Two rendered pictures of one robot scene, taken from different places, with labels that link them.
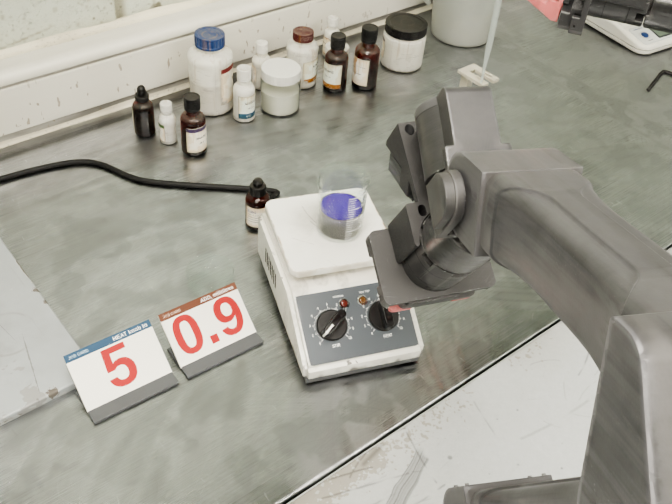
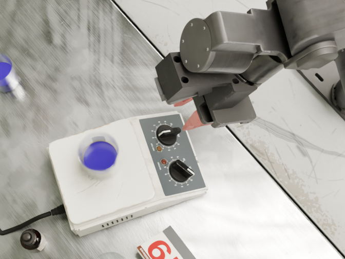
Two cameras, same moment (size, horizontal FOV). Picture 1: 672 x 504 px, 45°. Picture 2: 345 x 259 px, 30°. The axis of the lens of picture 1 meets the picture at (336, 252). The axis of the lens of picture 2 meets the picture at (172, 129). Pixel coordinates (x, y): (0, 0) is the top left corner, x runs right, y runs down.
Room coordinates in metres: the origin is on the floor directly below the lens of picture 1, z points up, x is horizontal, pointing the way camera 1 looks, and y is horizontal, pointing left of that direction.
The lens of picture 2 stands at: (0.57, 0.20, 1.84)
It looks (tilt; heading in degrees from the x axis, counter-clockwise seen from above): 74 degrees down; 269
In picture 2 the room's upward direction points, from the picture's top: 4 degrees clockwise
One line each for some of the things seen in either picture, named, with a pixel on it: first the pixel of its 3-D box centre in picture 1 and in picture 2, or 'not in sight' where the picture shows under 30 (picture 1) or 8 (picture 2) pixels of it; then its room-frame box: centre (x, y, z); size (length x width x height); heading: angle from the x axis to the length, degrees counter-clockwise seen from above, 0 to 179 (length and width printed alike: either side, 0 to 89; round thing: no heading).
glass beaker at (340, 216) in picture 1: (339, 203); (101, 158); (0.66, 0.00, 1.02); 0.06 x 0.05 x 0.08; 128
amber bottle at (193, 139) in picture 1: (193, 123); not in sight; (0.89, 0.21, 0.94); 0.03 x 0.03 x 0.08
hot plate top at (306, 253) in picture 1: (330, 230); (101, 170); (0.66, 0.01, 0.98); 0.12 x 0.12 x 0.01; 22
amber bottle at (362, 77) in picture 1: (366, 56); not in sight; (1.11, -0.02, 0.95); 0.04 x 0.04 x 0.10
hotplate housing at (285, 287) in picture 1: (334, 275); (121, 171); (0.64, 0.00, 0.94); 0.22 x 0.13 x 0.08; 22
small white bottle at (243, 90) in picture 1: (244, 93); not in sight; (0.98, 0.15, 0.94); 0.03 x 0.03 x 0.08
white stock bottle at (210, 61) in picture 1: (210, 70); not in sight; (1.01, 0.20, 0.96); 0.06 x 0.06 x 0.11
